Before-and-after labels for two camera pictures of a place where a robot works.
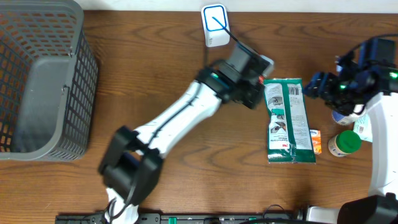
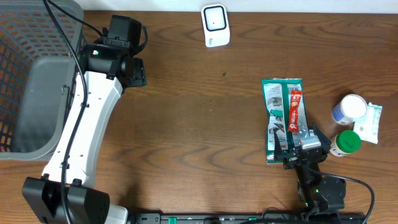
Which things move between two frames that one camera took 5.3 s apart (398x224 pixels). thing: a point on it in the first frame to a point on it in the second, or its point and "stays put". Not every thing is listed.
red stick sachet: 260,79 to 296,99
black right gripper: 323,84 to 328,142
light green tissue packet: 363,127 stays put
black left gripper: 259,97 to 139,70
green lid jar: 344,143 stays put
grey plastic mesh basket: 49,79 stays put
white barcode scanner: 215,34 stays put
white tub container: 346,119 stays put
